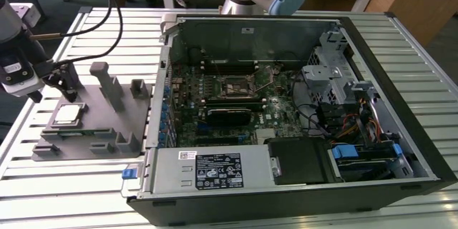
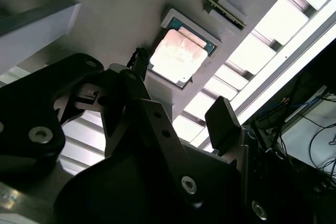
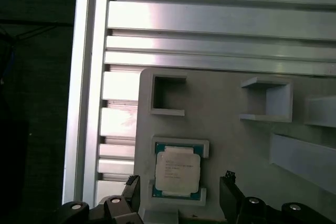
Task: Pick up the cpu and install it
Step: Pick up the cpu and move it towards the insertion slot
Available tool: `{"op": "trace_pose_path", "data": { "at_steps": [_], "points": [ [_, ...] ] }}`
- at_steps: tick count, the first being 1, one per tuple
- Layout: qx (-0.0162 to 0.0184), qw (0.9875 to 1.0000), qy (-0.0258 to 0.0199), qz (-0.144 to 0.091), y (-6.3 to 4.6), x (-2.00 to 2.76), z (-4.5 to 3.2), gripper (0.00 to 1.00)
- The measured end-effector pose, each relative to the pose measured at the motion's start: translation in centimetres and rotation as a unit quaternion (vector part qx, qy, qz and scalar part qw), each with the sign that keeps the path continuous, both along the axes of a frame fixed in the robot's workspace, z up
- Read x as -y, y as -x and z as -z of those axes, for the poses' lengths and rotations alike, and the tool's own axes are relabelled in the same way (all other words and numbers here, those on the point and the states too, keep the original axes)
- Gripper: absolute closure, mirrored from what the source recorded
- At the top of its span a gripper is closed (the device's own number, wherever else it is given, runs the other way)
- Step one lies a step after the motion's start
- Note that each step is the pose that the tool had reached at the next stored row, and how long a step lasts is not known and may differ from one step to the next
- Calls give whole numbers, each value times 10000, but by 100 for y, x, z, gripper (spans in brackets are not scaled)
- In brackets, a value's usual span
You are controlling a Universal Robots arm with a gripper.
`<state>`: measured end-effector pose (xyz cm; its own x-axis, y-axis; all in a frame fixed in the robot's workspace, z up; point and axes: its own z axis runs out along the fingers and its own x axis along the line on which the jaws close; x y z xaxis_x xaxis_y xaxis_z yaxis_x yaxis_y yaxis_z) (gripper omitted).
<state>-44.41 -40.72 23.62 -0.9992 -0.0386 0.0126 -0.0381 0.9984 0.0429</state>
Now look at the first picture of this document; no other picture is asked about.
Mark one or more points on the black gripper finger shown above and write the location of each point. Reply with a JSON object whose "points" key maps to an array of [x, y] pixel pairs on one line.
{"points": [[70, 84], [37, 97]]}

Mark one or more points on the silver CPU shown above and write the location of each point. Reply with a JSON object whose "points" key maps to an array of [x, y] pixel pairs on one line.
{"points": [[69, 113]]}

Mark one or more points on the CPU socket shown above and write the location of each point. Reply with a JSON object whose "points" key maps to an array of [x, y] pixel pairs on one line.
{"points": [[237, 87]]}

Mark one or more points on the grey parts rack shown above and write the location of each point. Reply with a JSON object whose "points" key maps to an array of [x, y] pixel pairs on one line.
{"points": [[97, 121]]}

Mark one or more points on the green RAM stick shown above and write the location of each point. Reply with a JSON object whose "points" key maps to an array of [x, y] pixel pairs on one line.
{"points": [[82, 133]]}

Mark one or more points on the blue case latch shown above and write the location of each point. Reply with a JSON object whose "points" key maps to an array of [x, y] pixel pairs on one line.
{"points": [[129, 174]]}

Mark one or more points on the silver power supply unit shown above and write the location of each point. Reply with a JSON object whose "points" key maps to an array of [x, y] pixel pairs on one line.
{"points": [[169, 170]]}

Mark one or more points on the black RAM slot bank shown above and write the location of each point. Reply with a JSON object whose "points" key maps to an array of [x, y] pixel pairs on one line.
{"points": [[233, 104], [229, 67]]}

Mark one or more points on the small black graphics card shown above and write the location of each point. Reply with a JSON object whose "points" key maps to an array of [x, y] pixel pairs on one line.
{"points": [[229, 117]]}

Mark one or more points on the black rating label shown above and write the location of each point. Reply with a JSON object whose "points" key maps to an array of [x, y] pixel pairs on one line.
{"points": [[218, 171]]}

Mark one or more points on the silver chipset heatsink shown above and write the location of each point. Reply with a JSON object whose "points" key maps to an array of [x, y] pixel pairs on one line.
{"points": [[265, 133]]}

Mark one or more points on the green motherboard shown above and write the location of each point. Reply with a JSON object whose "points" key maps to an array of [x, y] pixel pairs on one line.
{"points": [[282, 105]]}

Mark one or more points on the black plastic shroud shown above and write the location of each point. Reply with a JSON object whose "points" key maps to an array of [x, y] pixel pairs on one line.
{"points": [[301, 159]]}

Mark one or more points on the grey metal drive cage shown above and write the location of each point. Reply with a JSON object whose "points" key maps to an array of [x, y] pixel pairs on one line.
{"points": [[322, 74]]}

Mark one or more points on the black open PC case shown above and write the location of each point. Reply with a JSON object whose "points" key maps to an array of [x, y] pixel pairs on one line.
{"points": [[286, 207]]}

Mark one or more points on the blue disk carrier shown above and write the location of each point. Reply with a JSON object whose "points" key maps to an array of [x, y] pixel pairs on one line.
{"points": [[344, 154]]}

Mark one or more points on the black hard disk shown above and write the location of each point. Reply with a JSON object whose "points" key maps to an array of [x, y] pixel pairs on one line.
{"points": [[361, 170]]}

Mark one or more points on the blue plastic tab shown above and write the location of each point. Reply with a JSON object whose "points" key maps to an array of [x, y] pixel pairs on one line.
{"points": [[397, 150]]}

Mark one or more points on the wooden cabinet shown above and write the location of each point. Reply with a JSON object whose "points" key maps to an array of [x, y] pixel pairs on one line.
{"points": [[423, 3]]}

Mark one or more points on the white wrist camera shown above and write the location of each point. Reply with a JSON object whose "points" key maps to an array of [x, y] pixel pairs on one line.
{"points": [[18, 78]]}

